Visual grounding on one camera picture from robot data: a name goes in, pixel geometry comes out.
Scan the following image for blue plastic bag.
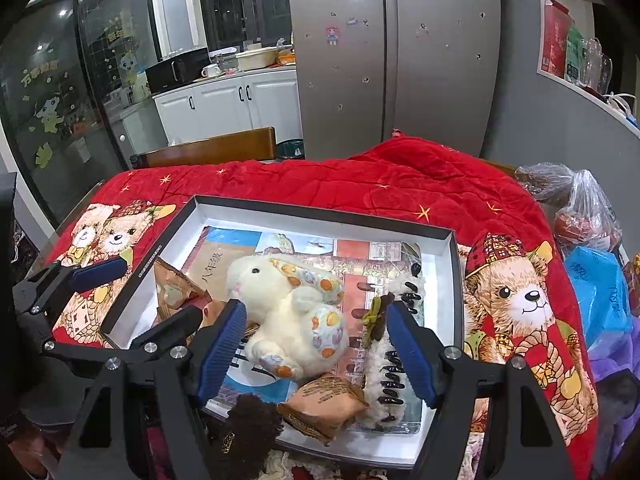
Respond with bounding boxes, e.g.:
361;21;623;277
564;245;634;352

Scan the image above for white rabbit plush toy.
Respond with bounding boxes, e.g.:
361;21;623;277
225;252;349;382

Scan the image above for olive knotted hair tie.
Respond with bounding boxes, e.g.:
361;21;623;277
360;294;397;347

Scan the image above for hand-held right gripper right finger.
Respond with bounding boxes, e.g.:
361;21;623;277
386;301;577;480

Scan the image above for white kitchen cabinet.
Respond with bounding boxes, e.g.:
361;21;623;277
152;69;302;147

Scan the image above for brown cover book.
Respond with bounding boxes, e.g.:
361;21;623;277
181;232;262;302

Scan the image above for blue cover book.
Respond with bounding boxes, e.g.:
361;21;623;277
202;225;267;262

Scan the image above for white wall shelf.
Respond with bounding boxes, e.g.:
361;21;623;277
534;0;640;138

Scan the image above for red gift box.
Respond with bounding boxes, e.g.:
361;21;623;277
541;0;574;79

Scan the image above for dark kitchen window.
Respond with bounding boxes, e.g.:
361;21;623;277
195;0;294;57

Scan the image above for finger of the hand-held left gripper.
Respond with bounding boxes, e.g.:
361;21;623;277
42;304;203;367
12;257;129;332

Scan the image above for green trash bin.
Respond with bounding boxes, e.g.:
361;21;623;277
275;138;305;162

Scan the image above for orange triangular snack packet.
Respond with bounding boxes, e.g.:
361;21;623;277
276;374;369;447
151;255;215;332

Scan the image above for building print cover book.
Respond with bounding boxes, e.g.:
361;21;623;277
332;239;425;351

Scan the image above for purple cloth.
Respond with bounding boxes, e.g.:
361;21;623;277
587;337;640;480

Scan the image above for green gift box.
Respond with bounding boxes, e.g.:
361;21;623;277
565;25;587;84

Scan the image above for silver refrigerator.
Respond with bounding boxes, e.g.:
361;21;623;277
285;0;502;162

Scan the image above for clear plastic bag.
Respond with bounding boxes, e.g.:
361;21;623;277
554;169;624;261
514;161;576;206

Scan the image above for dark brown fuzzy plush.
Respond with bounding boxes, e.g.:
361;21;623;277
206;393;284;480

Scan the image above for black shallow box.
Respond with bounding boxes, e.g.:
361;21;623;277
102;195;467;472

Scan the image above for clear glass vases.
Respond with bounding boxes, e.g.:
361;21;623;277
580;36;614;95

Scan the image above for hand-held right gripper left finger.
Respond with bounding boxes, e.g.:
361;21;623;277
62;299;249;480

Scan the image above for glass sliding door with stickers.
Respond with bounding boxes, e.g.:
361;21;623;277
0;0;168;223

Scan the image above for white cable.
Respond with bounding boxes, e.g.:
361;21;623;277
601;91;640;127

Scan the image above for black microwave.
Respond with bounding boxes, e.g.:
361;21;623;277
145;46;212;94

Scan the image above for cream plastic basin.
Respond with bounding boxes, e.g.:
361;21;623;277
235;46;279;72

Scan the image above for red printed blanket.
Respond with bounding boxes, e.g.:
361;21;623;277
50;137;601;480

